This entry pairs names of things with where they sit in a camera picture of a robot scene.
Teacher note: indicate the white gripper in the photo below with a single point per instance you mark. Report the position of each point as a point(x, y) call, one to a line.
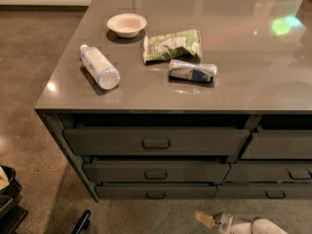
point(225, 221)

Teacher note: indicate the grey drawer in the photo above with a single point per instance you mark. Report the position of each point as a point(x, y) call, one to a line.
point(265, 191)
point(269, 172)
point(279, 144)
point(156, 140)
point(156, 191)
point(155, 171)

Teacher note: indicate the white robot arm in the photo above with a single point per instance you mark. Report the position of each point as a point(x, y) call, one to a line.
point(264, 226)

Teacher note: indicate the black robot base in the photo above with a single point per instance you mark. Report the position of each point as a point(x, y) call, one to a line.
point(11, 213)

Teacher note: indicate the black bar foot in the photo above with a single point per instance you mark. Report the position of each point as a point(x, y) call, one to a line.
point(83, 222)

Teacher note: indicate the grey cabinet counter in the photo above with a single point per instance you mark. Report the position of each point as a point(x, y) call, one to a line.
point(177, 99)

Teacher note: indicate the crushed silver blue can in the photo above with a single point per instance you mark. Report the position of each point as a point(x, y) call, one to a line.
point(196, 72)

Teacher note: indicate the clear plastic water bottle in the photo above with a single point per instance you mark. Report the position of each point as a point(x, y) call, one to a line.
point(101, 69)

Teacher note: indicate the green chip bag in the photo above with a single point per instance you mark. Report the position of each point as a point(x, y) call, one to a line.
point(172, 45)

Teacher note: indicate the white paper bowl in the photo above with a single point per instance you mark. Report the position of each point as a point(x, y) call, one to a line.
point(127, 25)

